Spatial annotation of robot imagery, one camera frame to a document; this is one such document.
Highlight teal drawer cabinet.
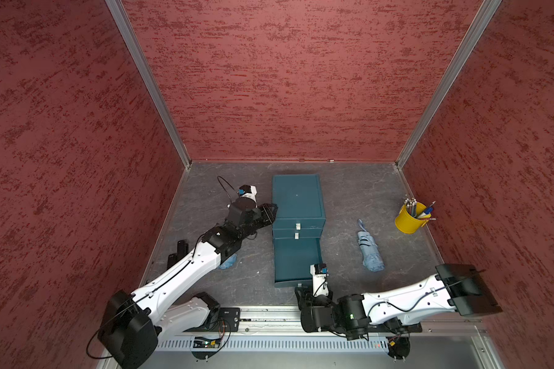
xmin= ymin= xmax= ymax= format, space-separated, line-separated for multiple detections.
xmin=272 ymin=175 xmax=326 ymax=288

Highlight blue umbrella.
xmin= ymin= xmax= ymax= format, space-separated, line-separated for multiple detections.
xmin=218 ymin=254 xmax=237 ymax=270
xmin=357 ymin=219 xmax=385 ymax=272

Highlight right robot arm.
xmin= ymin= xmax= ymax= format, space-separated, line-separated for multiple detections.
xmin=294 ymin=264 xmax=503 ymax=341

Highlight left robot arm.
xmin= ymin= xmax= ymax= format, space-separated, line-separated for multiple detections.
xmin=95 ymin=197 xmax=278 ymax=368

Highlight yellow pen cup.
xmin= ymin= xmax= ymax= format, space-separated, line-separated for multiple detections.
xmin=394 ymin=205 xmax=431 ymax=235

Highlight pens in cup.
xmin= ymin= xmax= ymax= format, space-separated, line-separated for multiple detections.
xmin=404 ymin=198 xmax=436 ymax=220

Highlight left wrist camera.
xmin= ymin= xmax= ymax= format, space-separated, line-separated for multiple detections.
xmin=238 ymin=184 xmax=257 ymax=207

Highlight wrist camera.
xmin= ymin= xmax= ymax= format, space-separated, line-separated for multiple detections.
xmin=238 ymin=184 xmax=257 ymax=207
xmin=309 ymin=263 xmax=329 ymax=298

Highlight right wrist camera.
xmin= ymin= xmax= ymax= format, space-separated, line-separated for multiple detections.
xmin=309 ymin=263 xmax=329 ymax=298

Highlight aluminium rail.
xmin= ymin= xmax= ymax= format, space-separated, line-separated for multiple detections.
xmin=158 ymin=306 xmax=488 ymax=341

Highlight black wall bracket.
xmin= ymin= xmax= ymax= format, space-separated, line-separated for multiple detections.
xmin=167 ymin=240 xmax=189 ymax=269

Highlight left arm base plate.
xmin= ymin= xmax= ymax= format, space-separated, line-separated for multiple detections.
xmin=202 ymin=307 xmax=241 ymax=332

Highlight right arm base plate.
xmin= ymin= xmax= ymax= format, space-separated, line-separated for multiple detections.
xmin=367 ymin=318 xmax=423 ymax=335

